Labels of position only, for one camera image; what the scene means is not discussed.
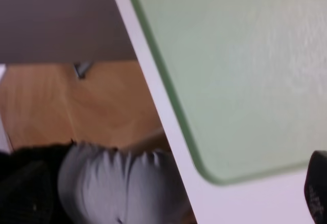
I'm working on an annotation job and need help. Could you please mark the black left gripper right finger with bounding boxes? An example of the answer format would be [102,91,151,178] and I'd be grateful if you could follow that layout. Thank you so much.
[304,150,327,224]

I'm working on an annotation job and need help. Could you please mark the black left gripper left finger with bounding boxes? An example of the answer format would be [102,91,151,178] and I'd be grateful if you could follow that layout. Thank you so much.
[1,144,72,223]

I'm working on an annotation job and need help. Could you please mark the children's blue denim shorts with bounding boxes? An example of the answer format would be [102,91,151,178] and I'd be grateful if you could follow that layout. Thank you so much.
[58,144,191,223]

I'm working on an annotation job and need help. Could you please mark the light green plastic tray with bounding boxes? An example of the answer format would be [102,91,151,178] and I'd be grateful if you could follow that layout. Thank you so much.
[131,0,326,185]

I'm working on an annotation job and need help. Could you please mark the grey metal table leg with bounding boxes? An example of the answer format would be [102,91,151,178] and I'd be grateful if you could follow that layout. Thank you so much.
[73,62,92,79]

